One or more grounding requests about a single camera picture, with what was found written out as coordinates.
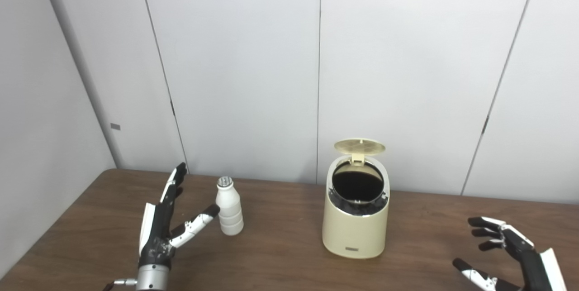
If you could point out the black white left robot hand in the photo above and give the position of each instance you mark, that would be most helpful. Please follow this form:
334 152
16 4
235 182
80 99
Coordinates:
156 236

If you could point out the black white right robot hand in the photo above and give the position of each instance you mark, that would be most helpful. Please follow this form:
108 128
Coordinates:
536 268

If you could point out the small white plastic bottle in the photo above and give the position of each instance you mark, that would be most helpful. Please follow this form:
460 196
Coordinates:
229 212

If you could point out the cream round bin lid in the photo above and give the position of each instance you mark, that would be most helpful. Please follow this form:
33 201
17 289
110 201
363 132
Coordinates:
359 146

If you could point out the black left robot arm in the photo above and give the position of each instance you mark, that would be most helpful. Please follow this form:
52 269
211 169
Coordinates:
152 279

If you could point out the cream-colored bin body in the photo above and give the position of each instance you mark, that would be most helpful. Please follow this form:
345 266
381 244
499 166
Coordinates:
355 232

